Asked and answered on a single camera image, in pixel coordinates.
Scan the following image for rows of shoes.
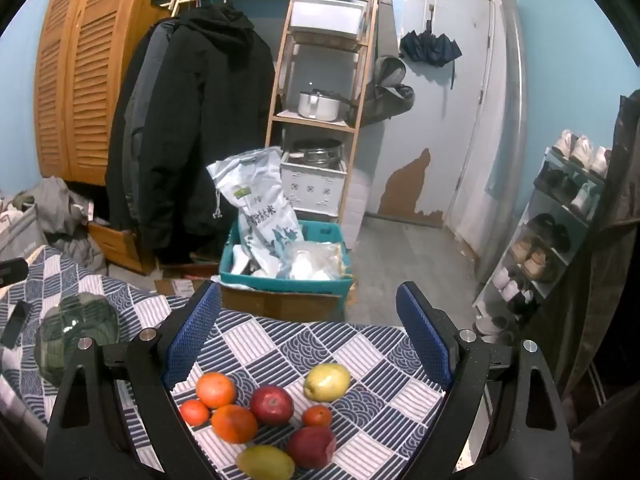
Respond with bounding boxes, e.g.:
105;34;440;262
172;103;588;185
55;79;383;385
475;130;612;346

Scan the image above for wooden louvered wardrobe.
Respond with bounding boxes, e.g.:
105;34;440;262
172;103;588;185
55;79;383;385
34;0;171;186

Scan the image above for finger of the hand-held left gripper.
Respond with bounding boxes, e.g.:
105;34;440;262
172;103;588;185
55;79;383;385
0;258;28;287

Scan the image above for black hooded coat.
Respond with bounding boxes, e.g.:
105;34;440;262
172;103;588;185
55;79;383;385
105;2;276;266

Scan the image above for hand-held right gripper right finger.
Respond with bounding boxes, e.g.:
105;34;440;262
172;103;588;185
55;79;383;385
396;281;573;480

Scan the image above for red apple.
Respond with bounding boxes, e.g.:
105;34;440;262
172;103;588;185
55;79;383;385
250;385;295;427
287;426;337;470

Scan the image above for grey tote bag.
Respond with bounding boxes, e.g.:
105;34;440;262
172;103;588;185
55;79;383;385
0;205;48;263

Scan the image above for yellow-green apple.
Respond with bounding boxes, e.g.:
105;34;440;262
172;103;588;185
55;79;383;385
303;363;352;403

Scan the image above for brown cardboard box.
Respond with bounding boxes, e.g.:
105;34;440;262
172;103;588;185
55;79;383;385
220;282;346;321

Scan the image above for dark glass bowl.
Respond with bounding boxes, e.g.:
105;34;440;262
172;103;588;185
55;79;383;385
34;294;121;383

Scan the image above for grey hanging bag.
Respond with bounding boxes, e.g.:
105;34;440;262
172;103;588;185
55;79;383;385
360;55;416;126

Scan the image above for white storage bin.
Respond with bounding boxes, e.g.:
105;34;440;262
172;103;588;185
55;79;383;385
290;0;368;41

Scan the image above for white door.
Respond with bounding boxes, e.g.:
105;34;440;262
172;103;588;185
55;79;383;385
380;0;496;226

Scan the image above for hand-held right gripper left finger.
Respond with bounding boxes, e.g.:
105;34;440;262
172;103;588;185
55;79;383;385
44;280;223;480

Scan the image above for orange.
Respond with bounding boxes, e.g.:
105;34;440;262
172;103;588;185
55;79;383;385
211;404;259;444
195;372;237;409

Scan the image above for steel pot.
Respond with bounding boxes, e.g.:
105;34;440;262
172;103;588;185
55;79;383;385
290;139;345;166

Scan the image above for small tangerine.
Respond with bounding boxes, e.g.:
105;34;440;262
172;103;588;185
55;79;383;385
180;399;211;427
302;405;333;429

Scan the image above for cardboard box with red label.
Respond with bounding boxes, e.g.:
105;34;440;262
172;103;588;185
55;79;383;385
155;260;221;296

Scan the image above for dark hanging cloth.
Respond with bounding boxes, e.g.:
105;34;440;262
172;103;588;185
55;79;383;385
550;90;640;461

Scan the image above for white shoe rack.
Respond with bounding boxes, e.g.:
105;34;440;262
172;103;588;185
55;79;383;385
472;130;613;346

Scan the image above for white pot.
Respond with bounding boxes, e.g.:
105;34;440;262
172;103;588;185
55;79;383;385
298;89;342;122

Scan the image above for grey jacket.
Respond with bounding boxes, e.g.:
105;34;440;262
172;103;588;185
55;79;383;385
122;25;171;241

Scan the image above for dark blue umbrella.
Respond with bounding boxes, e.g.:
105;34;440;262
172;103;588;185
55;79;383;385
399;5;463;91

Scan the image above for bamboo shelf rack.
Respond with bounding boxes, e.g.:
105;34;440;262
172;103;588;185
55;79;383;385
265;0;381;251

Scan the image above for white rice bag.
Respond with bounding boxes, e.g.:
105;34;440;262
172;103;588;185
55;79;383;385
206;146;305;278

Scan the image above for grey clothing pile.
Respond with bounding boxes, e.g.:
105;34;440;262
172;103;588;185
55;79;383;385
30;176;108;276

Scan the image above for clear plastic bags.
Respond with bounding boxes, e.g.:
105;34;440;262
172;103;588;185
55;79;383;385
287;241;348;281

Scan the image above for teal plastic crate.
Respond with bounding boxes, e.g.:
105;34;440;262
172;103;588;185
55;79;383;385
219;220;355;311

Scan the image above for silver pipe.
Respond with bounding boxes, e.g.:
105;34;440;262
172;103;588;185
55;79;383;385
477;0;528;286

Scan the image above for blue white patterned tablecloth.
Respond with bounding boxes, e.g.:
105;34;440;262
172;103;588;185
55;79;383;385
0;246;446;480

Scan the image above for wooden drawer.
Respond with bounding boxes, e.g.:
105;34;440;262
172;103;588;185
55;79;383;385
87;220;156;276

